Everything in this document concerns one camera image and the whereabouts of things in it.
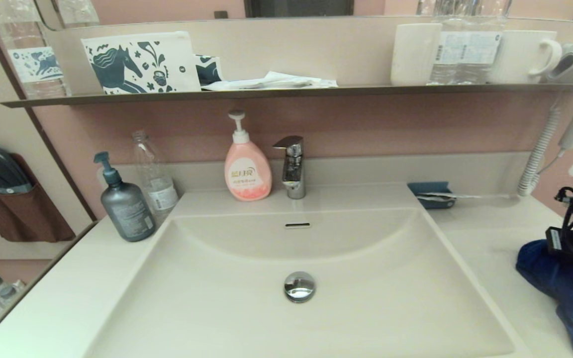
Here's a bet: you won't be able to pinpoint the blue microfibre cloth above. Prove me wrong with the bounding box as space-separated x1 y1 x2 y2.
516 239 573 358

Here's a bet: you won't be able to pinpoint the chrome faucet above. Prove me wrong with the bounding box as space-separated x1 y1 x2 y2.
273 136 306 200

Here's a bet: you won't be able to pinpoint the white ceramic sink basin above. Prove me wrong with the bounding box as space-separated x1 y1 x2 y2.
84 184 516 358

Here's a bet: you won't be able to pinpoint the white packaged toothbrush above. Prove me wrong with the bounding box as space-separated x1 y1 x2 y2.
417 192 511 202

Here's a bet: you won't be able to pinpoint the blue soap dish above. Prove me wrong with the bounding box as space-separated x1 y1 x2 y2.
407 181 457 210

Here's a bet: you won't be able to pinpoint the chrome drain stopper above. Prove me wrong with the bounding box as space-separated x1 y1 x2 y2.
284 271 316 303

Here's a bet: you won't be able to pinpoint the pink hand soap pump bottle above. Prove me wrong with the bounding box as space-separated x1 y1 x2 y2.
224 110 273 202

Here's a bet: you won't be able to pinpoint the white flat sachets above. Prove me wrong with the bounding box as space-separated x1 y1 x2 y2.
201 71 338 91

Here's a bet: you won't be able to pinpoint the small blue patterned pouch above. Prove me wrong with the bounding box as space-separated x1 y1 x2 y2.
195 54 223 86

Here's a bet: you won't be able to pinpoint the clear empty plastic bottle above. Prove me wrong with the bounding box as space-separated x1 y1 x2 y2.
132 130 179 221

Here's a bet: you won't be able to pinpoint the grey pump bottle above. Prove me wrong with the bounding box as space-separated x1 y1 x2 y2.
93 152 157 243

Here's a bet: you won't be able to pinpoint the white horse print pouch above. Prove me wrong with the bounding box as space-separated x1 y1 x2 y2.
81 31 201 94

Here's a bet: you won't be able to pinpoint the brown slipper holder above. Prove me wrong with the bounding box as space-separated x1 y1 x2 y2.
0 153 76 243

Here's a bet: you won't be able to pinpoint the white coiled dryer cord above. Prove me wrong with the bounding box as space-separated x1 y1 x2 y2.
517 106 563 198

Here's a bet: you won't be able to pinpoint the white mug with handle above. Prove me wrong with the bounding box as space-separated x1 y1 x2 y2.
488 30 563 85

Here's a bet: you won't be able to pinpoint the white handleless cup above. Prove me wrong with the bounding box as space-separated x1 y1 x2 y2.
390 23 443 86

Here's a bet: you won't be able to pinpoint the grey metal wall shelf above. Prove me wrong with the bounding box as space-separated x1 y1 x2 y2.
0 83 573 108

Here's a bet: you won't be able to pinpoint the wall mirror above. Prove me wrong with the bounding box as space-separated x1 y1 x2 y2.
35 0 573 29

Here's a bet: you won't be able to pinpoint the dark brown wall trim strip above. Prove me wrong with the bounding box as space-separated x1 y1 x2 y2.
0 0 98 220

